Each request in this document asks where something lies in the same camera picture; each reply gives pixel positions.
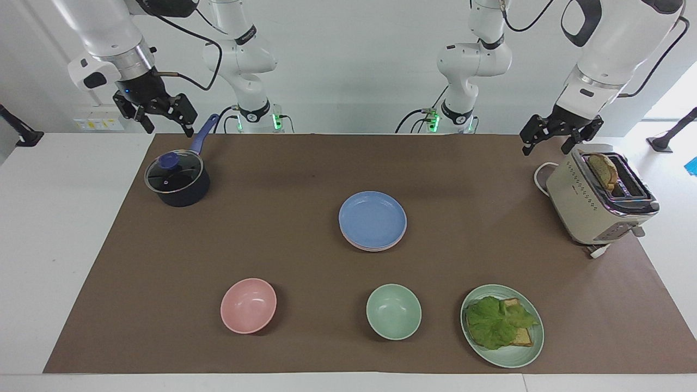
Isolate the white power cable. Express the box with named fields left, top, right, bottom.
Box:
left=533, top=161, right=561, bottom=197

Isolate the green bowl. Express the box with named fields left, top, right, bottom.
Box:
left=365, top=283, right=423, bottom=341

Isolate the dark blue saucepan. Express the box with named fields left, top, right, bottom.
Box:
left=144, top=113, right=221, bottom=208

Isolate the beige toaster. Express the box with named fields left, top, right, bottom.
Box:
left=546, top=144, right=661, bottom=252

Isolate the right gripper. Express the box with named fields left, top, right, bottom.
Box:
left=112, top=69, right=198, bottom=138

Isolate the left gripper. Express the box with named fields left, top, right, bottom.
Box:
left=518, top=105, right=604, bottom=157

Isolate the green lettuce leaf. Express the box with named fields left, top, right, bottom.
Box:
left=464, top=296, right=540, bottom=351

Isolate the glass lid with blue knob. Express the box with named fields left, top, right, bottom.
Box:
left=144, top=152, right=204, bottom=194

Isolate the blue plate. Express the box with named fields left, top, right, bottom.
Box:
left=338, top=191, right=408, bottom=249

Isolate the green plate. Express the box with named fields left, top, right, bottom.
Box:
left=460, top=284, right=545, bottom=369

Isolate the pink plate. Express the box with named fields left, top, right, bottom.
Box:
left=340, top=229, right=407, bottom=251

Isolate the toast slice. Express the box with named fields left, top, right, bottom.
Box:
left=479, top=297, right=535, bottom=347
left=588, top=153, right=619, bottom=191

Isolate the pink bowl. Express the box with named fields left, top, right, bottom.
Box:
left=220, top=278, right=278, bottom=335

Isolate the black stand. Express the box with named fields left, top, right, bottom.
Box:
left=646, top=107, right=697, bottom=154
left=0, top=103, right=45, bottom=148

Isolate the black cable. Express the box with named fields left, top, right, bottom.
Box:
left=498, top=0, right=556, bottom=33
left=617, top=16, right=691, bottom=99
left=395, top=85, right=450, bottom=134
left=213, top=106, right=241, bottom=134
left=147, top=5, right=224, bottom=92

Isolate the white wall socket strip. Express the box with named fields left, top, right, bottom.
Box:
left=73, top=111, right=126, bottom=132

